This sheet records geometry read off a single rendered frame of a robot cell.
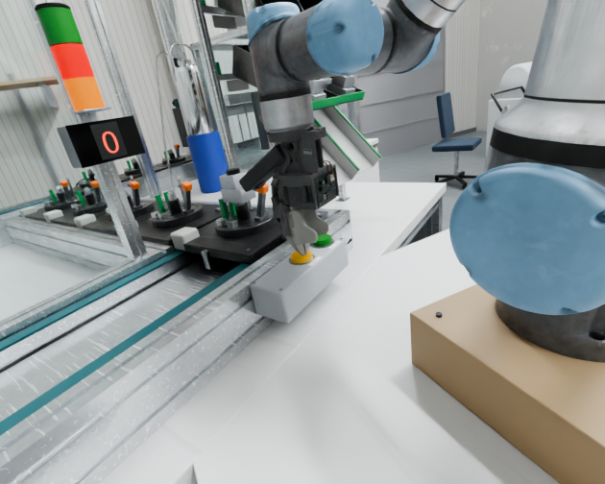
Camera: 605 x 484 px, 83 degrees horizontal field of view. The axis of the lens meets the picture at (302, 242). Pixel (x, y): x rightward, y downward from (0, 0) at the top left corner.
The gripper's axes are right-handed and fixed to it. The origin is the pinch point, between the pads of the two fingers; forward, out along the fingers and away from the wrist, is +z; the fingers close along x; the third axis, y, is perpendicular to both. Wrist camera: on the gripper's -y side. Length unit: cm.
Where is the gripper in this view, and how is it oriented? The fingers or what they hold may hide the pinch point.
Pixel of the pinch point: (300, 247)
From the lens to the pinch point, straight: 60.4
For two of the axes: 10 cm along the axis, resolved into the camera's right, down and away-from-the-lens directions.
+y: 8.2, 1.1, -5.7
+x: 5.6, -4.1, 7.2
